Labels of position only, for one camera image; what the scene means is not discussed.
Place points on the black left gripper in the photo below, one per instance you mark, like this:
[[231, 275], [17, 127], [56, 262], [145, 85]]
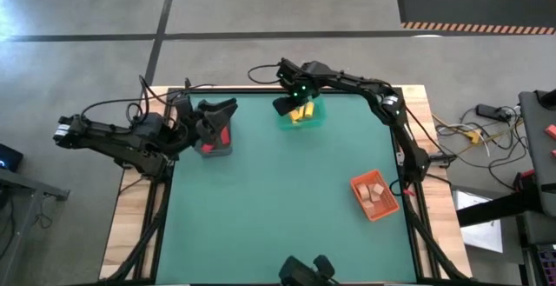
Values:
[[187, 125]]

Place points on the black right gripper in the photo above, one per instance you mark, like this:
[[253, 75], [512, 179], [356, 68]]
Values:
[[299, 79]]

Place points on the long yellow block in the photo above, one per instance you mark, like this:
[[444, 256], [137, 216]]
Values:
[[296, 115]]

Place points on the yellow cylinder block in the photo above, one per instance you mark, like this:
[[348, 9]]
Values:
[[309, 110]]

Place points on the wooden half-round block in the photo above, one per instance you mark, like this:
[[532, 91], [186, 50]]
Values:
[[363, 191]]

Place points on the small wooden cube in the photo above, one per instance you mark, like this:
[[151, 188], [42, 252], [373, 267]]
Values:
[[378, 189]]

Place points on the wooden triangle block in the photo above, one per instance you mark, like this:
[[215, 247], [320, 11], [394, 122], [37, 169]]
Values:
[[375, 197]]

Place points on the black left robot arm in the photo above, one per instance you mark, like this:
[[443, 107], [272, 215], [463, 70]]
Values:
[[108, 134]]

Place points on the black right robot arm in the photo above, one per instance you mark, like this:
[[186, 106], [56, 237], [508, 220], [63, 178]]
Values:
[[404, 138]]

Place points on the dark grey plastic bin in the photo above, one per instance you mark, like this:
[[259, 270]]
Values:
[[219, 150]]

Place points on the teal plastic bin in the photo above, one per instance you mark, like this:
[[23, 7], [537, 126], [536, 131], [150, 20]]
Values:
[[315, 123]]

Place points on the orange plastic bin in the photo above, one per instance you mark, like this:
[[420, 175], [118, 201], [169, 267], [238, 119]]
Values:
[[386, 210]]

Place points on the grey side table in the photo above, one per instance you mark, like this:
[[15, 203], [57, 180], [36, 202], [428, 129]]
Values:
[[26, 186]]

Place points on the black power strip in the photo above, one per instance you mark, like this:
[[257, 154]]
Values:
[[488, 111]]

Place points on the black electronic device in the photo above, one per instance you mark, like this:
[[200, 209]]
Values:
[[9, 157]]

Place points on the black hazard-striped floor mat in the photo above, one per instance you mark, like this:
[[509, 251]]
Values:
[[473, 10]]

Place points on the white paper sheet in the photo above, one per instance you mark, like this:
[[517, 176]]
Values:
[[480, 234]]

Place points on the black support beam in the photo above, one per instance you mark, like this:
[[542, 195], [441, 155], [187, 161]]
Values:
[[495, 208]]

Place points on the black console cart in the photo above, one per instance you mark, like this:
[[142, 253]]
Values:
[[538, 155]]

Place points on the blue-lit keyboard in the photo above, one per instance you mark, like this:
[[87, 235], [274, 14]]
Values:
[[547, 260]]

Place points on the black aluminium table frame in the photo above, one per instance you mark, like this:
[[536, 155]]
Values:
[[163, 216]]

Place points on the black camera device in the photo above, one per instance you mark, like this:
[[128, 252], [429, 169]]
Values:
[[299, 273]]

